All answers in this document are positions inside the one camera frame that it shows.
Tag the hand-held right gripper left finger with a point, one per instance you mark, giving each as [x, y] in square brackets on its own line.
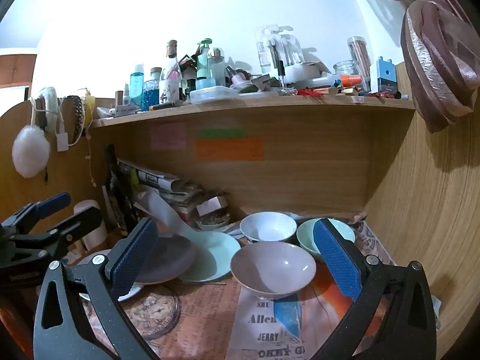
[135, 258]

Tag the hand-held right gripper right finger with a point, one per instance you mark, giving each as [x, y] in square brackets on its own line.
[337, 258]

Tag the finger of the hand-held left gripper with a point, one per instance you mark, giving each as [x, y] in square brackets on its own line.
[84, 223]
[52, 201]

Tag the grey purple plate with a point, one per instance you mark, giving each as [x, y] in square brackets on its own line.
[168, 260]

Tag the white plate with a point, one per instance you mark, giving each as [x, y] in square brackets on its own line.
[84, 259]

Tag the mint green ceramic bowl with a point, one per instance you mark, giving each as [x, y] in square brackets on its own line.
[307, 238]

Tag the mauve ceramic bowl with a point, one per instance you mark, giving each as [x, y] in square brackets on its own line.
[270, 270]

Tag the white ceramic bowl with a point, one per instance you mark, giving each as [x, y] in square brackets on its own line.
[268, 227]

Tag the mint green plate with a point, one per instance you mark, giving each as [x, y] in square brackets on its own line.
[213, 255]

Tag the dark glass bottle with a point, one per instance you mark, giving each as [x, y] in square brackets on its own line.
[112, 191]

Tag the white paper sheet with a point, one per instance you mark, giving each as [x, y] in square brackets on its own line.
[165, 213]

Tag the white pompom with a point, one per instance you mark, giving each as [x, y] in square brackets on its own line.
[30, 152]

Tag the white paper tag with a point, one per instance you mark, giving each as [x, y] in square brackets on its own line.
[62, 141]

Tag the stack of folded newspapers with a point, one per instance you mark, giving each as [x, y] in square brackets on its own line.
[157, 180]

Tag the small bowl of odds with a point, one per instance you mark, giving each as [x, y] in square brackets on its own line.
[212, 225]

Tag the wooden shelf unit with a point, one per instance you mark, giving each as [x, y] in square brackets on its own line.
[300, 180]

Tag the dark braided headband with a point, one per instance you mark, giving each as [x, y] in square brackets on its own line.
[78, 116]

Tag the white paper box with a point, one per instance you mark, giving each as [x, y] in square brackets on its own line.
[212, 205]

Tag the printed newspaper table cover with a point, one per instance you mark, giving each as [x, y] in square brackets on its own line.
[202, 326]

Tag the white fluffy headband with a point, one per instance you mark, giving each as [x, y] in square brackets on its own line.
[50, 105]

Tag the yellow tassel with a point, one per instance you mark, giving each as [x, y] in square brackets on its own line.
[90, 107]

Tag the pink sticky note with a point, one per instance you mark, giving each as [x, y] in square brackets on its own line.
[168, 136]

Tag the small white bottle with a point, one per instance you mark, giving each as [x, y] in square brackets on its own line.
[126, 95]

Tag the wooden cabinet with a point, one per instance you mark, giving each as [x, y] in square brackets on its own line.
[17, 69]

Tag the blue liquid bottle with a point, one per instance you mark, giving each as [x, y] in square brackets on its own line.
[137, 90]

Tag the orange sticky note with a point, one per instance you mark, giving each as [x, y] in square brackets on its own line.
[228, 149]

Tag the blue bead jar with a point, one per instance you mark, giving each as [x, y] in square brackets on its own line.
[152, 93]

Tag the green sticky note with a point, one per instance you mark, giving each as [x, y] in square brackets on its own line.
[221, 133]

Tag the clear corked glass bottle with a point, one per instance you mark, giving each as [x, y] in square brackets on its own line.
[171, 78]

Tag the orange cap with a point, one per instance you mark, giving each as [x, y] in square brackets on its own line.
[351, 80]

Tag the clear plastic box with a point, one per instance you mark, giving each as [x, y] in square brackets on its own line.
[213, 94]

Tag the glass jar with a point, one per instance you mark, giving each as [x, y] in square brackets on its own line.
[347, 69]

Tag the blue box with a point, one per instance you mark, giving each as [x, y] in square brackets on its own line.
[386, 75]

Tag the mint pump bottle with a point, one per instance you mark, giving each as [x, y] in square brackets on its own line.
[204, 67]

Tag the tall clear pencil canister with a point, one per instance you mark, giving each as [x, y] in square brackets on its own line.
[360, 60]

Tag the clear bottle silver cap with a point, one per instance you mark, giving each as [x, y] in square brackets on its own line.
[216, 67]

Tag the clear blister packaging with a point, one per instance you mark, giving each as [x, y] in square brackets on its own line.
[279, 48]

